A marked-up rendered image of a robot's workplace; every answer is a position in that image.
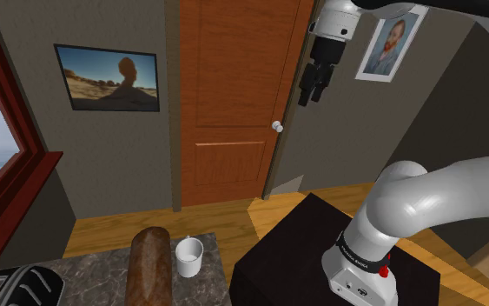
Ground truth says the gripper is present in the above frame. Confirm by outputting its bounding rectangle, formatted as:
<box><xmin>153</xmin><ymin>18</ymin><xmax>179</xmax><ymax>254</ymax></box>
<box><xmin>297</xmin><ymin>37</ymin><xmax>347</xmax><ymax>108</ymax></box>

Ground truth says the orange wooden door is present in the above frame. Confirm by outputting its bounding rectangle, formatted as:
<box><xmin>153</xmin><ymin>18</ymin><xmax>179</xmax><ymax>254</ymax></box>
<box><xmin>179</xmin><ymin>0</ymin><xmax>315</xmax><ymax>208</ymax></box>

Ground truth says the portrait wall picture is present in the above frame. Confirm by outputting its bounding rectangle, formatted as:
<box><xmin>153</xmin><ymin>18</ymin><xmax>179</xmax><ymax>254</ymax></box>
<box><xmin>354</xmin><ymin>5</ymin><xmax>430</xmax><ymax>83</ymax></box>

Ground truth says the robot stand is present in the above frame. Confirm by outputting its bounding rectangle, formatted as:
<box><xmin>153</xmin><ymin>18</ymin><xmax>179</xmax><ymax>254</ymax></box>
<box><xmin>228</xmin><ymin>192</ymin><xmax>441</xmax><ymax>306</ymax></box>

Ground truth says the desert landscape wall picture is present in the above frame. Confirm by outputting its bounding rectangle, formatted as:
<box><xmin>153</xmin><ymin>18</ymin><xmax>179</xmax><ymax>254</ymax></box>
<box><xmin>53</xmin><ymin>43</ymin><xmax>161</xmax><ymax>113</ymax></box>

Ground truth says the white mug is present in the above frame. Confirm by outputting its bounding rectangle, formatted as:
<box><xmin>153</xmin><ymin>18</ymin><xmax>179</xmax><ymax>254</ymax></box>
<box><xmin>174</xmin><ymin>235</ymin><xmax>205</xmax><ymax>279</ymax></box>

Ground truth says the brown bread loaf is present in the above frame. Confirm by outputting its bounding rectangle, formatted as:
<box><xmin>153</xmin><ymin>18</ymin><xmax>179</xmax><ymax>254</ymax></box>
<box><xmin>123</xmin><ymin>226</ymin><xmax>174</xmax><ymax>306</ymax></box>

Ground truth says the black toaster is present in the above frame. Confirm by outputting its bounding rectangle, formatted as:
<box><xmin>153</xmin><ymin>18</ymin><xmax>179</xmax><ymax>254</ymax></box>
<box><xmin>0</xmin><ymin>263</ymin><xmax>66</xmax><ymax>306</ymax></box>

